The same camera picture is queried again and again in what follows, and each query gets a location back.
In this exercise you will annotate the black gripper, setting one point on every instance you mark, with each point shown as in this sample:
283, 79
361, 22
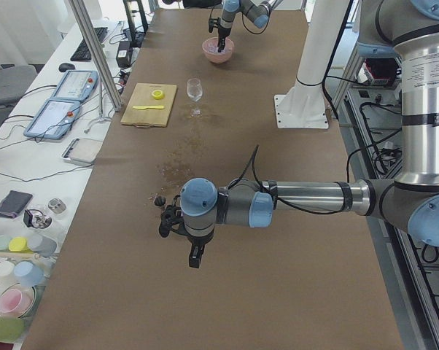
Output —
197, 241
224, 30

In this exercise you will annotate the steel jigger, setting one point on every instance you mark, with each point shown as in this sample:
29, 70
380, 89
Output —
159, 201

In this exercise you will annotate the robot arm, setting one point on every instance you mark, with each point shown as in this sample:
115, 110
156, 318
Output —
259, 15
409, 202

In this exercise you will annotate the pink bowl of ice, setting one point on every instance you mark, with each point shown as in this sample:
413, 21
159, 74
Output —
212, 53

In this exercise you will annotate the wine glass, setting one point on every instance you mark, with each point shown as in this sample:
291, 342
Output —
195, 93

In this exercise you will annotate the yellow lemon slice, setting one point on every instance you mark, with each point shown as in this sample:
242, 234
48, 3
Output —
158, 94

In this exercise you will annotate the yellow plastic knife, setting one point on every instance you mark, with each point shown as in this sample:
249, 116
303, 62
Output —
155, 107

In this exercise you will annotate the wooden cutting board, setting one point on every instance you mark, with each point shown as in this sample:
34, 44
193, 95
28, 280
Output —
141, 96

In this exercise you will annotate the black power adapter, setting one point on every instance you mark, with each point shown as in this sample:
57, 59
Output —
124, 54

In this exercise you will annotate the small steel cup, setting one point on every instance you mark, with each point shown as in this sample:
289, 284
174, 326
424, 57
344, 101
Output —
56, 205

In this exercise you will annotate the far teach pendant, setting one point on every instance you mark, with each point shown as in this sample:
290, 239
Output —
76, 85

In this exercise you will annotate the teach pendant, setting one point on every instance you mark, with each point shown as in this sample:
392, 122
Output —
76, 85
53, 120

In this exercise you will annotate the silver kitchen scale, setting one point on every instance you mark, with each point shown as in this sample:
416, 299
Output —
82, 151

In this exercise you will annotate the grey cup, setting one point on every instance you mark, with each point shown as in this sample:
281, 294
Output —
42, 245

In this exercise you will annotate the black computer mouse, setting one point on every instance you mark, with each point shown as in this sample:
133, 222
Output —
65, 67

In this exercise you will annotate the blue cup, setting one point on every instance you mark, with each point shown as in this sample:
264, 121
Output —
28, 274

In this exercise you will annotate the glass dispenser bottle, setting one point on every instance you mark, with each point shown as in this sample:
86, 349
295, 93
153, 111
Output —
34, 218

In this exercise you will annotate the yellow cup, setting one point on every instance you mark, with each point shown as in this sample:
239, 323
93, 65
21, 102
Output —
18, 244

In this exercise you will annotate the near teach pendant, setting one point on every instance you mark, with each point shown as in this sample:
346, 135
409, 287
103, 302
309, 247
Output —
53, 120

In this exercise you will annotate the grey folded cloth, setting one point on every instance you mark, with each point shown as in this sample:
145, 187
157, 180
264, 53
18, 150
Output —
14, 203

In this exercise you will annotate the white cup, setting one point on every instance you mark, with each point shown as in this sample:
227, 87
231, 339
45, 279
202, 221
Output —
7, 276

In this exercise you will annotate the green cup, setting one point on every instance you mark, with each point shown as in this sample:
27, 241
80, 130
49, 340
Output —
4, 243

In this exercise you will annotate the green tumbler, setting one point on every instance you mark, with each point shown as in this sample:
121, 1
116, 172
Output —
11, 329

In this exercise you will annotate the grey office chair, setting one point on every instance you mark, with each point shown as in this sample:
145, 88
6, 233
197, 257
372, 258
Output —
14, 82

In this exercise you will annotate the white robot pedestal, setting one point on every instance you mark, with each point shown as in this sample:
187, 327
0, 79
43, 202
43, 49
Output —
304, 104

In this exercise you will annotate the aluminium frame post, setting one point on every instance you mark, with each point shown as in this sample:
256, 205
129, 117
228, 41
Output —
95, 47

